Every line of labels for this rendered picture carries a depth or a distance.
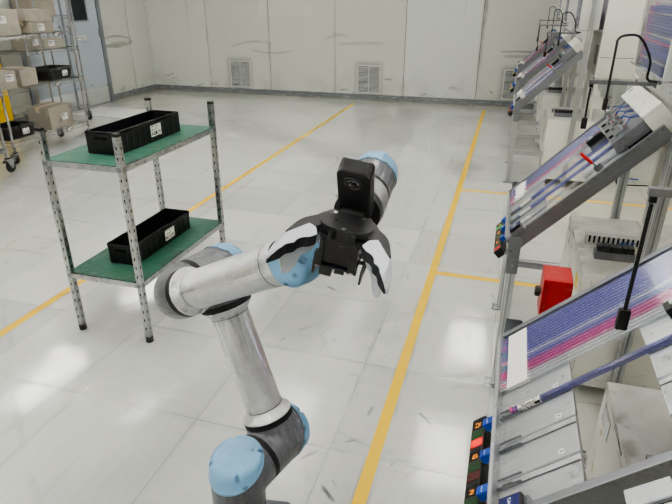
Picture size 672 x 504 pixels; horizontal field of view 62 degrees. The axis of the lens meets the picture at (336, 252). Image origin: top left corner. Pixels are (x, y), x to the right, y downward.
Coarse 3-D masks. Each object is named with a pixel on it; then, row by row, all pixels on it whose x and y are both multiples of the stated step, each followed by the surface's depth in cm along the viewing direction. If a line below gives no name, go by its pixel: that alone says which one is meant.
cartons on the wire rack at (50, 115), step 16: (0, 16) 571; (16, 16) 589; (32, 16) 614; (48, 16) 632; (0, 32) 574; (16, 32) 591; (32, 32) 614; (0, 80) 584; (16, 80) 602; (32, 80) 622; (32, 112) 651; (48, 112) 646; (64, 112) 672; (48, 128) 655
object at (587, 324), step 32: (608, 288) 149; (640, 288) 138; (544, 320) 159; (576, 320) 147; (608, 320) 137; (640, 320) 128; (512, 352) 157; (544, 352) 146; (576, 352) 136; (512, 384) 144
